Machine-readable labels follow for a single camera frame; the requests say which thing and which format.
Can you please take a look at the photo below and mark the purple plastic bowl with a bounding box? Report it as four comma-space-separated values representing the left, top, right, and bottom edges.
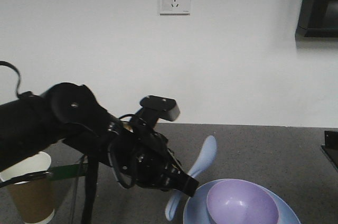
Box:
206, 180, 279, 223

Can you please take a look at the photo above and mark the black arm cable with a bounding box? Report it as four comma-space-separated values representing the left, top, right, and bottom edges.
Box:
0, 60, 22, 98

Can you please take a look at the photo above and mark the light blue plastic plate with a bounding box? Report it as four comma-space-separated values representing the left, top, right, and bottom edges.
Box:
183, 179, 300, 223

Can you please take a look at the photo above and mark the black induction cooktop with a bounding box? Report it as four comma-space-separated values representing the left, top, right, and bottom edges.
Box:
321, 130, 338, 170

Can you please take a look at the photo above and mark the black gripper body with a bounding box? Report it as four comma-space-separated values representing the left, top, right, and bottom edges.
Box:
107, 118, 183, 190

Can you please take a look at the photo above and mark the light blue plastic spoon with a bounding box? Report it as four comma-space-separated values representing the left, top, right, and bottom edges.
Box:
165, 135, 217, 221

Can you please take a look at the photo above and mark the brown paper cup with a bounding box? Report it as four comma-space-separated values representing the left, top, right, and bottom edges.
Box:
1, 152, 55, 223

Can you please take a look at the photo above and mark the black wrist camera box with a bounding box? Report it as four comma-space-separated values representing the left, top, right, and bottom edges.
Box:
136, 95, 180, 127

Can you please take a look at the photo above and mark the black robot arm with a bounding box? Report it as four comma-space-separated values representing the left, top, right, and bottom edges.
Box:
1, 83, 199, 197

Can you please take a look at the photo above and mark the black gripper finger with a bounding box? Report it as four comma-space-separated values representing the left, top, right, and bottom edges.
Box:
163, 166, 199, 197

